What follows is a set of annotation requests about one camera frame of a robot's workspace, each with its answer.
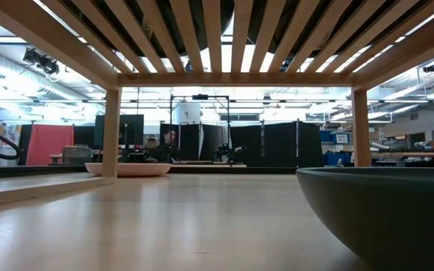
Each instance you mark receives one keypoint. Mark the small pink plate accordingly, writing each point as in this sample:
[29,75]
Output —
[145,169]

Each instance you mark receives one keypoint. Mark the black plate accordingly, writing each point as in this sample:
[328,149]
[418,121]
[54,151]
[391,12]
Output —
[254,22]

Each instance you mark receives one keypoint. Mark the dark blue bowl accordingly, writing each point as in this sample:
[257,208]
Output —
[390,211]

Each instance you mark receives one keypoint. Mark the small black robot arm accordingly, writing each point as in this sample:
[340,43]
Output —
[230,150]

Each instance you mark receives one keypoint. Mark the wooden slatted shelf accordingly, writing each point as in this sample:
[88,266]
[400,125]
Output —
[239,80]

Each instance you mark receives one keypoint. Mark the black partition curtain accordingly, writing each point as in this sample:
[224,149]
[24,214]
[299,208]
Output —
[277,145]
[190,141]

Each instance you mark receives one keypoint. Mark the white cylindrical tank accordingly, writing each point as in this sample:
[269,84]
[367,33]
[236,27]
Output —
[187,113]

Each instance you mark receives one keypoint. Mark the person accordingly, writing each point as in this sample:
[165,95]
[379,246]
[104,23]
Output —
[170,137]

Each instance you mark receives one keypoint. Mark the blue storage bin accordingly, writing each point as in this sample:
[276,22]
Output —
[334,136]
[337,158]

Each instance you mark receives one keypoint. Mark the grey crate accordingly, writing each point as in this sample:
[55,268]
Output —
[75,154]

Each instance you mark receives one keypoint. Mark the red fabric panel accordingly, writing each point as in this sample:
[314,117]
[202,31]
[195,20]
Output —
[49,145]

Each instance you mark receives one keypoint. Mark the colourful poster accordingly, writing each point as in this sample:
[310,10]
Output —
[2,143]

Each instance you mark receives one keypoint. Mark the black overhead camera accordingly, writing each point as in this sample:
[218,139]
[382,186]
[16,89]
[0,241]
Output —
[41,62]

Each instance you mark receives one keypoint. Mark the black ceiling camera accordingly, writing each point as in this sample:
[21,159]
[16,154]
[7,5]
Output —
[431,67]

